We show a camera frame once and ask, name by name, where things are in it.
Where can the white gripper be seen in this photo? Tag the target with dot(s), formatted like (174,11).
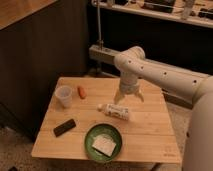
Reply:
(127,87)

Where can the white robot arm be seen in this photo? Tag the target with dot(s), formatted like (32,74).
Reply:
(198,154)

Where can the green round plate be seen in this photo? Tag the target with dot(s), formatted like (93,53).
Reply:
(108,131)

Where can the small orange carrot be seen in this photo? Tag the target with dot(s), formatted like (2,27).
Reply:
(81,92)

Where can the white sponge on plate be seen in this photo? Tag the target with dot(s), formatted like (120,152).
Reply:
(104,145)

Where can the vertical metal pole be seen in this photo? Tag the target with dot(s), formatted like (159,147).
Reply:
(100,40)

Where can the translucent plastic cup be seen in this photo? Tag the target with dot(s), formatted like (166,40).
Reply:
(64,95)

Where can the black rectangular block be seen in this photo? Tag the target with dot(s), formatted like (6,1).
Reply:
(64,127)

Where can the dark wooden cabinet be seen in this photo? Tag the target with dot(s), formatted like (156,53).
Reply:
(34,53)

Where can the cluttered background shelf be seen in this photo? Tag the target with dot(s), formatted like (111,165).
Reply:
(193,12)

